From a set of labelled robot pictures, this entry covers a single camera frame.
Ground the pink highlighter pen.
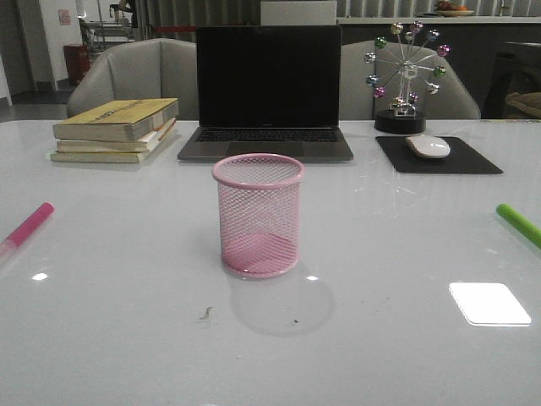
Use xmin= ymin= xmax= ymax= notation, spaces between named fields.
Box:
xmin=1 ymin=202 xmax=55 ymax=264

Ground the green highlighter pen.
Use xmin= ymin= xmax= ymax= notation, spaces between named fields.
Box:
xmin=496 ymin=203 xmax=540 ymax=248

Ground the pink mesh pen holder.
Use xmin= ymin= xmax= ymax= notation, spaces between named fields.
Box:
xmin=211 ymin=153 xmax=304 ymax=278

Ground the grey laptop with black screen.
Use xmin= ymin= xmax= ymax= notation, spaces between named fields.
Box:
xmin=178 ymin=25 xmax=353 ymax=162

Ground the middle white book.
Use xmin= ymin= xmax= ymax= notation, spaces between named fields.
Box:
xmin=57 ymin=118 xmax=177 ymax=152

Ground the right grey armchair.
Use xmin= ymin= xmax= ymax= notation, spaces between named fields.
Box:
xmin=339 ymin=41 xmax=481 ymax=120

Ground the grey armchair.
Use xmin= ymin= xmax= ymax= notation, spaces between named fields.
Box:
xmin=67 ymin=38 xmax=199 ymax=120
xmin=339 ymin=41 xmax=481 ymax=120

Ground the top yellow book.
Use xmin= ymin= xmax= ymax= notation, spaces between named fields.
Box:
xmin=52 ymin=98 xmax=178 ymax=142

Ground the white computer mouse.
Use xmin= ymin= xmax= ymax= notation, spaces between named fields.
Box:
xmin=405 ymin=134 xmax=451 ymax=159

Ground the ferris wheel desk ornament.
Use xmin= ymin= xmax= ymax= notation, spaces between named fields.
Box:
xmin=363 ymin=20 xmax=451 ymax=134

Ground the left grey armchair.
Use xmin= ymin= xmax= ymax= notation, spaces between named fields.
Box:
xmin=67 ymin=38 xmax=199 ymax=120

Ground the bottom pale yellow book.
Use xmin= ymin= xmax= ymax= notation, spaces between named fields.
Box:
xmin=49 ymin=129 xmax=174 ymax=163

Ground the black mouse pad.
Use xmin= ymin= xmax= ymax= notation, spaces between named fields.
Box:
xmin=375 ymin=135 xmax=503 ymax=174

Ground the red bin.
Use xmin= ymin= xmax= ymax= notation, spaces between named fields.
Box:
xmin=63 ymin=44 xmax=90 ymax=85

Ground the fruit bowl on counter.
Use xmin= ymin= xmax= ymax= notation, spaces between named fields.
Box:
xmin=434 ymin=0 xmax=474 ymax=17

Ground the dark side table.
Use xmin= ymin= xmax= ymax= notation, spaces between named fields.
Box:
xmin=482 ymin=41 xmax=540 ymax=118

